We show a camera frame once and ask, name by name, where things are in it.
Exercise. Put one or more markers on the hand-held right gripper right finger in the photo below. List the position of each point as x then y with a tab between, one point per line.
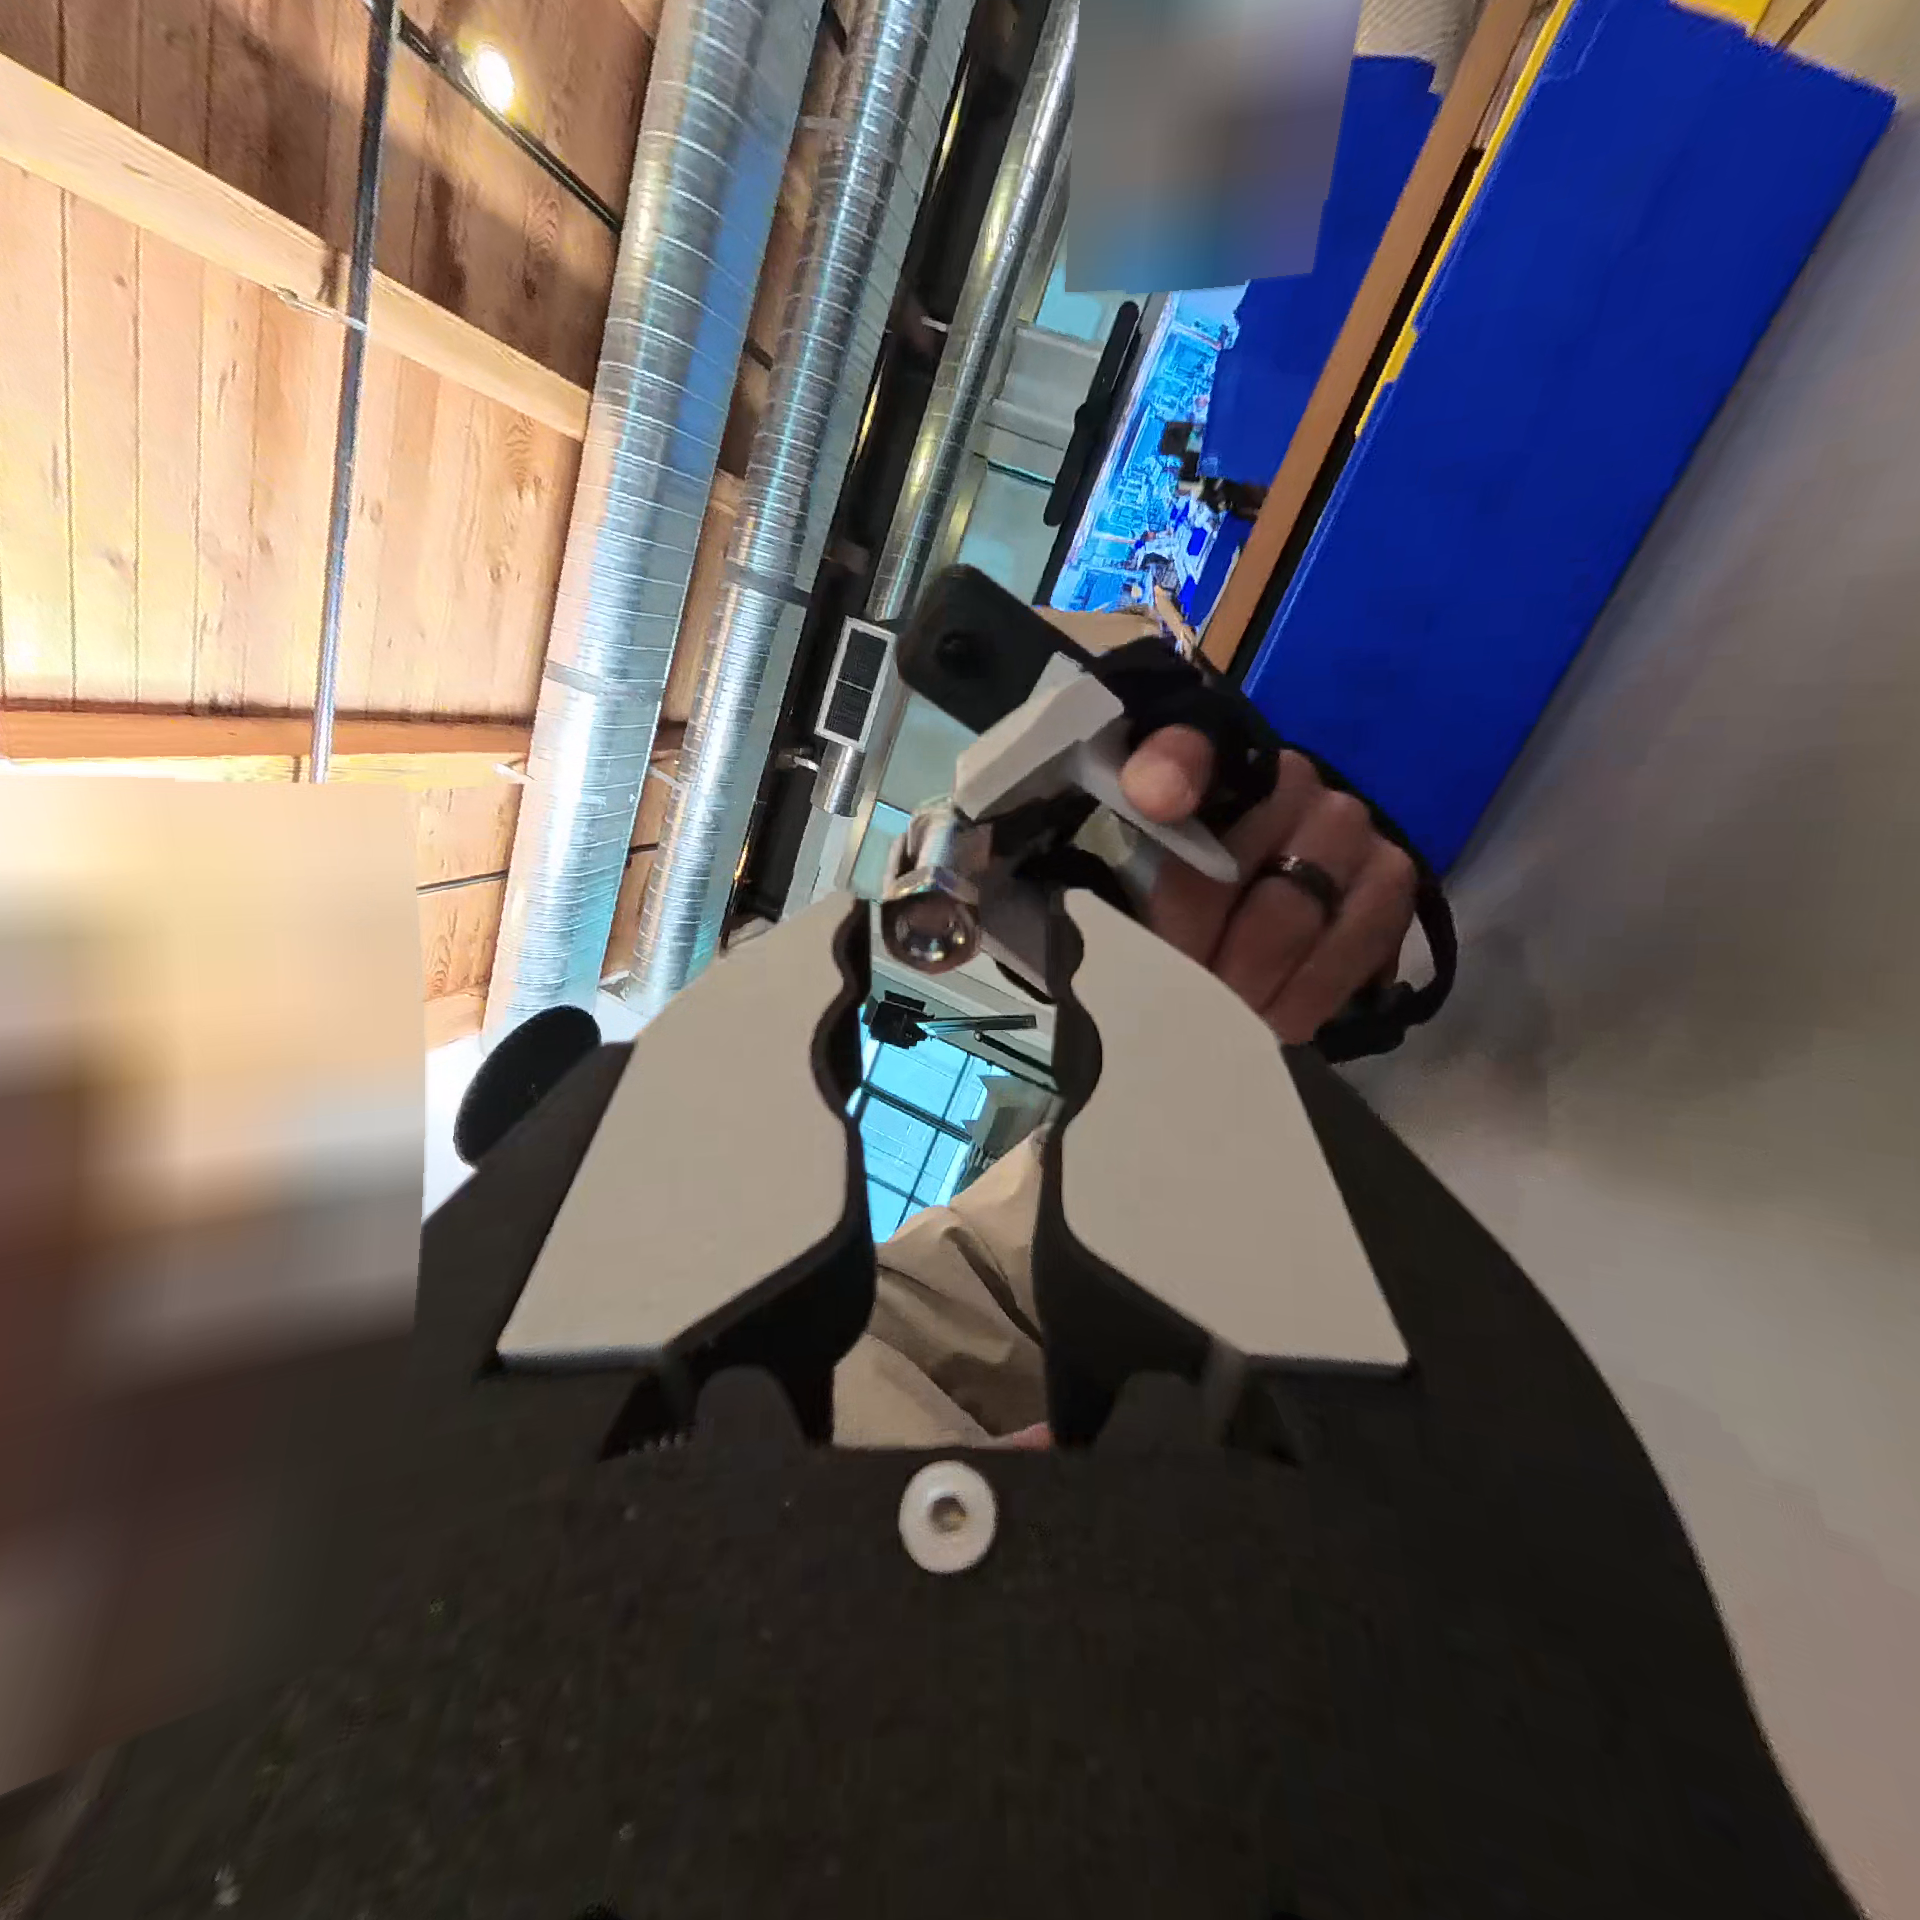
1231	1186

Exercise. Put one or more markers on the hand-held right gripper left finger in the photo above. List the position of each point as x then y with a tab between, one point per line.
676	1186

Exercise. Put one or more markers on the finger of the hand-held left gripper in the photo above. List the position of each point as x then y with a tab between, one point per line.
1045	736
1126	833

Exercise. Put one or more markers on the steel hex nut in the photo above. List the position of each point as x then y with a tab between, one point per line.
919	937

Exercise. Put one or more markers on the person's left hand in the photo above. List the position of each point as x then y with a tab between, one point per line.
1290	885

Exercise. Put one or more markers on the black floor lamp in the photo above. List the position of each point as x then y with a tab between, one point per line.
527	1080

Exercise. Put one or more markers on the wooden rear table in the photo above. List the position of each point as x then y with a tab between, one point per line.
1365	317

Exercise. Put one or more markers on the yellow plastic bin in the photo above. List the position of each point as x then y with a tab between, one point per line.
1481	186

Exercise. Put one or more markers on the wall video screen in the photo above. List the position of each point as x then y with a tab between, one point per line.
1156	452

